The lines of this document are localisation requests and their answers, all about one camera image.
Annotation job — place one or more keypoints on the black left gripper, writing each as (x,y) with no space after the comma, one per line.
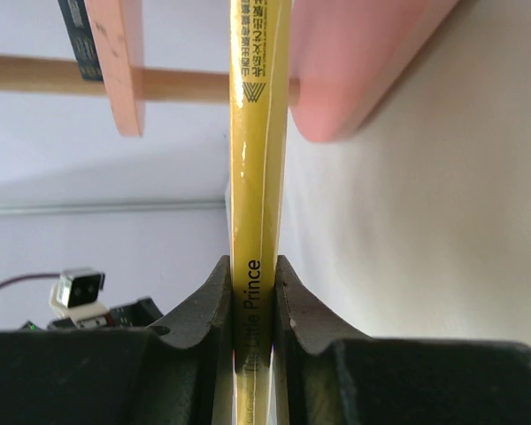
(141,313)

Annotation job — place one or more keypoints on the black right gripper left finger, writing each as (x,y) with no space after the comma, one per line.
(178,370)

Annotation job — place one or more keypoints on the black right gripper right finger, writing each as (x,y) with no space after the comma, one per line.
(328,372)

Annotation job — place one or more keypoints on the yellow hangman book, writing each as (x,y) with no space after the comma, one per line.
(258,100)

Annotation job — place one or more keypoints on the dark blue Nineteen Eighty-Four book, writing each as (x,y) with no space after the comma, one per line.
(81,38)

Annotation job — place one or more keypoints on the pink three-tier shelf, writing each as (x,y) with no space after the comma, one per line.
(344,58)

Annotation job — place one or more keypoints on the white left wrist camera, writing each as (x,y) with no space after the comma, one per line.
(74,299)

